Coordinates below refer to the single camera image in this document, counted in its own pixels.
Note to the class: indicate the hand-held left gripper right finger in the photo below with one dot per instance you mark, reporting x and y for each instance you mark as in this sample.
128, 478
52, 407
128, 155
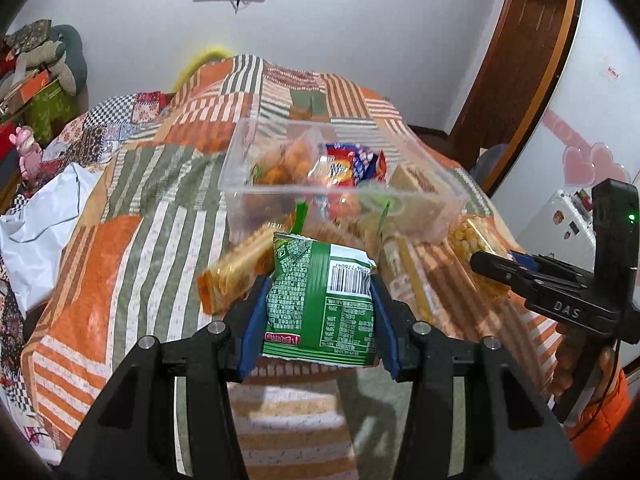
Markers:
384, 322

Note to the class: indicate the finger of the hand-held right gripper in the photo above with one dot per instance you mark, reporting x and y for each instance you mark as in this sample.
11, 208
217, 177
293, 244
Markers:
542, 269
500, 270

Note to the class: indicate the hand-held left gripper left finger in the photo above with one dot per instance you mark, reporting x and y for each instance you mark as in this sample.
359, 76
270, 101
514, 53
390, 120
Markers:
252, 332

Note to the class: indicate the yellow puff snack packet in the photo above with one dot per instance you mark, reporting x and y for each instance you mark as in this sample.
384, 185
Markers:
475, 240

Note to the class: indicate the green snack packet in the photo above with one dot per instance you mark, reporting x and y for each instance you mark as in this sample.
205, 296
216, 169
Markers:
310, 310

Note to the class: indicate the green jelly cup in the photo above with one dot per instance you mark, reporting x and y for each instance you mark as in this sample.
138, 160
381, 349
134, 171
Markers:
382, 205

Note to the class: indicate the beige cake packet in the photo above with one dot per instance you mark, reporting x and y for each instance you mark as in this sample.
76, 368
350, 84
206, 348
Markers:
415, 185

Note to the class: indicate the clear plastic container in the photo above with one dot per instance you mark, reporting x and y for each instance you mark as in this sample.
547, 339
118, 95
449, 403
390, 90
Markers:
235, 175

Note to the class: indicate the red snack packet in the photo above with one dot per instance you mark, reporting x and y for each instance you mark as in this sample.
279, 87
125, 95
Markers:
345, 167

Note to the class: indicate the orange puff snack packet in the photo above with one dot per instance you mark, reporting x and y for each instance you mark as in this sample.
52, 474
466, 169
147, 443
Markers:
287, 165

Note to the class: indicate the person's right forearm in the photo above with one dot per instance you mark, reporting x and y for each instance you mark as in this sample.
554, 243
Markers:
605, 420

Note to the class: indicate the person's right hand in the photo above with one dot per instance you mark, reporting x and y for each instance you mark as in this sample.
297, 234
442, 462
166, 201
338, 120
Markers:
567, 360

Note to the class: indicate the white appliance with stickers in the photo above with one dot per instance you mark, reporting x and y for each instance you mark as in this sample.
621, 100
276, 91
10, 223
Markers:
555, 220

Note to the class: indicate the long clear biscuit packet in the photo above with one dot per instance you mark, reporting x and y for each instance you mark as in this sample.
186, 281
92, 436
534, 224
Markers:
405, 270

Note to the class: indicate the orange biscuit packet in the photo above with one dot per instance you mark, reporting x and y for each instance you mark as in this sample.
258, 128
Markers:
235, 270

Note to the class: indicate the cracker packet with green ends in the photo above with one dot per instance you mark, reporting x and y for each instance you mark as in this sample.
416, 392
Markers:
340, 232

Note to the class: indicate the grey rounded object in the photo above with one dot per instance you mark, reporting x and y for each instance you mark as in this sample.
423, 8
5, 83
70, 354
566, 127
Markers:
490, 167

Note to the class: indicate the striped patchwork quilt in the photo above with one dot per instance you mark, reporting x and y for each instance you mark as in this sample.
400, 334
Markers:
150, 240

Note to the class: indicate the white plastic bag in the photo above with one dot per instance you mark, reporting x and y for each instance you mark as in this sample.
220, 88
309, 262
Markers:
45, 220

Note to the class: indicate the checked floral bedsheet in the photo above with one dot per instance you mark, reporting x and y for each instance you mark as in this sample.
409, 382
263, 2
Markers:
115, 115

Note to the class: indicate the pink plush toy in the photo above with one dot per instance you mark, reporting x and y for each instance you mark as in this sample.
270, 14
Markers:
27, 152

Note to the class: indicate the green patterned box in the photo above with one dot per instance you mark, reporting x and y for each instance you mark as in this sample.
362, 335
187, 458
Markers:
50, 110

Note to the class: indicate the red box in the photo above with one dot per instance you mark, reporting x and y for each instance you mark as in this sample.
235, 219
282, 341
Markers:
6, 142

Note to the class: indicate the orange cardboard box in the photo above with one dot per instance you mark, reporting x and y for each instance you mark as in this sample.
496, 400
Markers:
30, 91

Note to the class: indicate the floral cloth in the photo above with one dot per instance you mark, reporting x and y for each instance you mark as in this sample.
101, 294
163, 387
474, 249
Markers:
27, 35

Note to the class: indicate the pink wall sticker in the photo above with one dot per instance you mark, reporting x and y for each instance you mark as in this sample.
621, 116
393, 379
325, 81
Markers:
585, 160

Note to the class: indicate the small pink wall label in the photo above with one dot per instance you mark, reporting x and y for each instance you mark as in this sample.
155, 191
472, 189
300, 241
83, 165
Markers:
611, 73

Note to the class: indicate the wooden door frame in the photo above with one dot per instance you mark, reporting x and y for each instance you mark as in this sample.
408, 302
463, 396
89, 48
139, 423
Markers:
520, 60

